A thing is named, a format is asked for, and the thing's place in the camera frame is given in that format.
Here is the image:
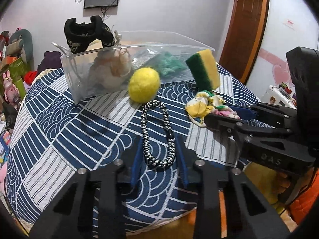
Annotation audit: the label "green knitted pouch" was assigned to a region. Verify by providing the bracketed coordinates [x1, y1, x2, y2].
[149, 51, 188, 78]

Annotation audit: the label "grey socks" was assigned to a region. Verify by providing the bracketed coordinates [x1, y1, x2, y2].
[131, 49, 161, 69]

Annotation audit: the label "black hat white lining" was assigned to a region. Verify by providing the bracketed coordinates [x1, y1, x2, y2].
[64, 16, 115, 54]

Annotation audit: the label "person right hand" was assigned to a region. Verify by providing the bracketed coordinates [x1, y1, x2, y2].
[272, 171, 301, 205]

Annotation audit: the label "floral yellow scrunchie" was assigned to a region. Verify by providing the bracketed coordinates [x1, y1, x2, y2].
[185, 90, 241, 128]

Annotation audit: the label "yellow green sponge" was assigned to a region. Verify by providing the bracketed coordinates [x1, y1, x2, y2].
[185, 49, 220, 91]

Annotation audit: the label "blue white patterned tablecloth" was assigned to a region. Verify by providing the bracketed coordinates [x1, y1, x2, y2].
[6, 65, 260, 235]

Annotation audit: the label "yellow felt ball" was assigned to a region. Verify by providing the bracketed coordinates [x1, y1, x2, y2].
[128, 68, 160, 104]

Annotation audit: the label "clear plastic storage bin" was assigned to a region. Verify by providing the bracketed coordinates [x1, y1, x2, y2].
[61, 30, 214, 103]

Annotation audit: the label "wooden door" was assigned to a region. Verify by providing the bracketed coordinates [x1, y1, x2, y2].
[219, 0, 269, 84]

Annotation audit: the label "dark purple garment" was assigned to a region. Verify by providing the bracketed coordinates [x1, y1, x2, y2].
[37, 51, 62, 75]

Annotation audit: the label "pink rabbit figure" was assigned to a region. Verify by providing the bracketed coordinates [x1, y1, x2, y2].
[3, 70, 21, 107]

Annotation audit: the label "grey green plush toy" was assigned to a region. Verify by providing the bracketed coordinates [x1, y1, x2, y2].
[6, 29, 33, 64]

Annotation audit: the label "black white braided rope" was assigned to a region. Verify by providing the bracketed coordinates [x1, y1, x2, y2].
[141, 99, 177, 169]

